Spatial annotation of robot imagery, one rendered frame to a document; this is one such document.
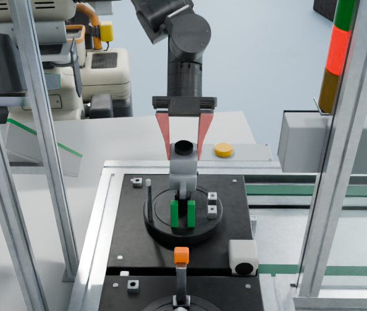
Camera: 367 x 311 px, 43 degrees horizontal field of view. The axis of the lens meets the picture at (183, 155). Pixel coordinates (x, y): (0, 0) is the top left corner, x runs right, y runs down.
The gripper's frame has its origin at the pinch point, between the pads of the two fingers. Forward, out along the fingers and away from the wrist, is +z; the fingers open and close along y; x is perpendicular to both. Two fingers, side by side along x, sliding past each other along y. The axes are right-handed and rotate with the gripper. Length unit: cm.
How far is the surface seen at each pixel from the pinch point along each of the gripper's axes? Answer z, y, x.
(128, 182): 5.2, -10.3, 15.5
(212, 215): 9.9, 5.2, 3.5
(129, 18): -142, -49, 377
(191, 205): 8.0, 1.4, -0.3
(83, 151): -2, -25, 44
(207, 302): 20.9, 3.6, -9.4
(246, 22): -137, 64, 366
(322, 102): -6.1, 16.0, -20.6
